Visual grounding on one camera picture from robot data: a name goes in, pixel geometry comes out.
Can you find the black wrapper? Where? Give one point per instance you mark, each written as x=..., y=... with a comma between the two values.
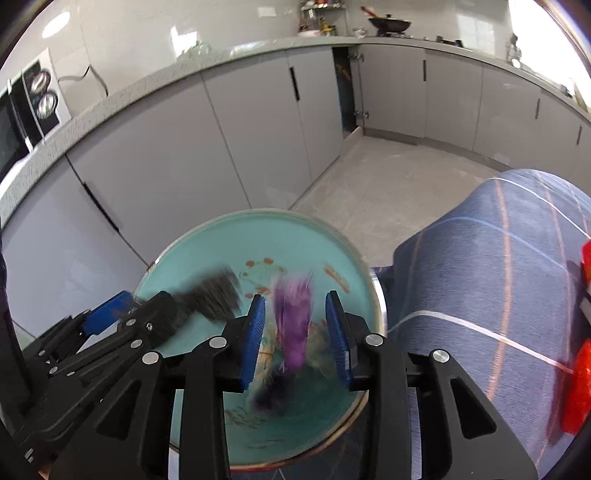
x=214, y=295

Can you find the speckled grey countertop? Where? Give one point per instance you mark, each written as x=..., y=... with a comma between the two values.
x=138, y=90

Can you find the black and white toaster oven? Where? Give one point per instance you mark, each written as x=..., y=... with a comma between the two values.
x=44, y=108

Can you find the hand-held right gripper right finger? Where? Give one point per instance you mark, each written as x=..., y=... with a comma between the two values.
x=338, y=341

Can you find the pale green kettle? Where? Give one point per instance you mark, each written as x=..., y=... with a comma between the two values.
x=199, y=48

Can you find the grey kitchen cabinets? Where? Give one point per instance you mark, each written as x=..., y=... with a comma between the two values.
x=161, y=161

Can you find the metal spice rack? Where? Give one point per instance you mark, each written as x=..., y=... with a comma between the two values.
x=318, y=21

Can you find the glass jar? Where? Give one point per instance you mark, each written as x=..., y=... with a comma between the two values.
x=360, y=32

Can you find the black wok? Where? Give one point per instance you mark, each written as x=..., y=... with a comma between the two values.
x=390, y=25

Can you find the teal enamel basin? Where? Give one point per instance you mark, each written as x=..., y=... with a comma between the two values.
x=207, y=258

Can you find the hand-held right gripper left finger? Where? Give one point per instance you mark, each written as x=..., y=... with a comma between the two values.
x=253, y=341

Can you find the black gas stove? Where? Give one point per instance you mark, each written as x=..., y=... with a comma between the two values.
x=392, y=34

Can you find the blue plaid blanket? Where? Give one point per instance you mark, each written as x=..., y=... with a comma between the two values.
x=485, y=286

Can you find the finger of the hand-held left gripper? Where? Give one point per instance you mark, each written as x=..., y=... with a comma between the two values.
x=107, y=314
x=157, y=316

